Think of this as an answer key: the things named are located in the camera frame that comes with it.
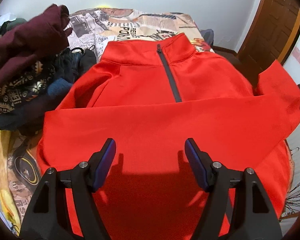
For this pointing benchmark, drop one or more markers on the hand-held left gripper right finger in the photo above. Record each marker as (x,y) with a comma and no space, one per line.
(195,162)

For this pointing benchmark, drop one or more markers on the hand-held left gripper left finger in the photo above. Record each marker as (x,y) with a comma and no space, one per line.
(105,160)

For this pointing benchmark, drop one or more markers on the red zip-neck jacket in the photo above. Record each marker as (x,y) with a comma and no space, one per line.
(150,120)

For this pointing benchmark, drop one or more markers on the wooden door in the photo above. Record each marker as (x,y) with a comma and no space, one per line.
(270,30)

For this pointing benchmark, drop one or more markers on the dark blue garment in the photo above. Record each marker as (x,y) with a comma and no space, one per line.
(57,86)

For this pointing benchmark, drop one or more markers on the black bag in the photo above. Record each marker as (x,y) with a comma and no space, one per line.
(87,60)

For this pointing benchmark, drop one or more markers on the yellow cloth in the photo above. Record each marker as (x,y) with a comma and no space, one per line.
(0,140)

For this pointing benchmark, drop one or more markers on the grey blue backpack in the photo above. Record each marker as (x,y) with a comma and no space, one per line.
(207,36)

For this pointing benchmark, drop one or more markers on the black gold patterned garment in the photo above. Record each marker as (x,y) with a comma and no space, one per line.
(12,90)

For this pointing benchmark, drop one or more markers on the printed blanket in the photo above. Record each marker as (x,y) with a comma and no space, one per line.
(130,22)

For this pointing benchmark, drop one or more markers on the maroon garment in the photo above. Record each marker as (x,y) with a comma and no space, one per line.
(22,42)

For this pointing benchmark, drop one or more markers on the yellow pillow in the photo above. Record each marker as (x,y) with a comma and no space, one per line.
(105,6)

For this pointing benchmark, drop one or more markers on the green garment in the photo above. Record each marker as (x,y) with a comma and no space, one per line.
(16,23)

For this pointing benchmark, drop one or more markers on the white crumpled cloths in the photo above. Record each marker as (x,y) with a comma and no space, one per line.
(3,17)

